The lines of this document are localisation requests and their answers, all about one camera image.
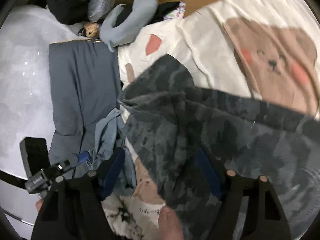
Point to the white bear print bedsheet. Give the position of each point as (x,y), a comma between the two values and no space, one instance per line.
(266,50)

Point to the person right hand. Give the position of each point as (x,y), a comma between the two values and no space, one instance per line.
(169,224)

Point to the dark blue fabric storage bag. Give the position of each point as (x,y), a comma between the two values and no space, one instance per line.
(85,86)

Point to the light blue garment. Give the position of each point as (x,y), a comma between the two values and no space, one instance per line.
(110,135)

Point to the grey camouflage garment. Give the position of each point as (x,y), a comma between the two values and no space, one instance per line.
(171,119)

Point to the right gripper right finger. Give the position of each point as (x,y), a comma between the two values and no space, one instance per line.
(265,217)

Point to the person left hand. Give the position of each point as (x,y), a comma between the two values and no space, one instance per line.
(38,204)

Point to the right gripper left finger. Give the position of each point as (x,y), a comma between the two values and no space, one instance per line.
(72,208)

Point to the small plush doll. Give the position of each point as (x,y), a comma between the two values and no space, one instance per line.
(90,30)

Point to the grey neck pillow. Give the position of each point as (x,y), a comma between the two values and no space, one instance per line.
(114,35)

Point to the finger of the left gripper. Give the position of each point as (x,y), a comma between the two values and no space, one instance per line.
(84,157)

